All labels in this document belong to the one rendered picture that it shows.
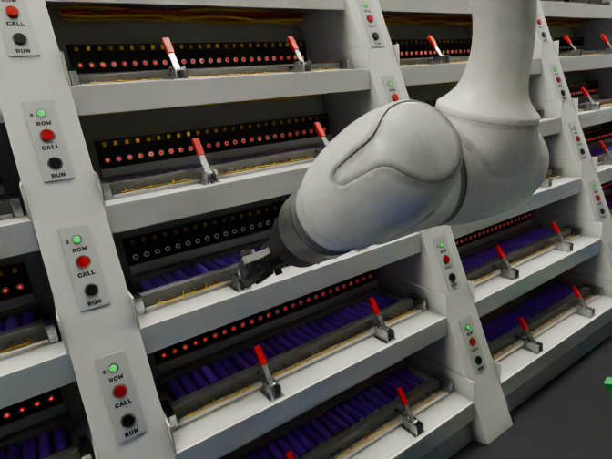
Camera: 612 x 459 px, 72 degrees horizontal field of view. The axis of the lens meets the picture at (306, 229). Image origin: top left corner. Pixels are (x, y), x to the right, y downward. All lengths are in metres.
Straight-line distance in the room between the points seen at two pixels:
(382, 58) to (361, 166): 0.75
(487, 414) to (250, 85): 0.86
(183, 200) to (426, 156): 0.49
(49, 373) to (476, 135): 0.61
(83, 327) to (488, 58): 0.61
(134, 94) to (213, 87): 0.14
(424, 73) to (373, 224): 0.83
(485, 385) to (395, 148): 0.83
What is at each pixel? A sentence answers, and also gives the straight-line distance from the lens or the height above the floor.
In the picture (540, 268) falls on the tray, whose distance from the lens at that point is 1.29.
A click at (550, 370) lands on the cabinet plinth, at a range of 1.35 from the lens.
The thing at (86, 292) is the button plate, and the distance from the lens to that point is 0.69.
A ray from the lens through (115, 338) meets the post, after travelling 0.70.
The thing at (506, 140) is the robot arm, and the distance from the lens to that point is 0.45.
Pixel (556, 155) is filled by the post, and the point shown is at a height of 0.57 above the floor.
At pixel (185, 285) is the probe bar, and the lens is 0.77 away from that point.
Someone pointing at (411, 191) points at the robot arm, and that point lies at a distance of 0.33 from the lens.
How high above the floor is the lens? 0.53
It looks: 2 degrees up
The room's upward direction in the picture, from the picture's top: 17 degrees counter-clockwise
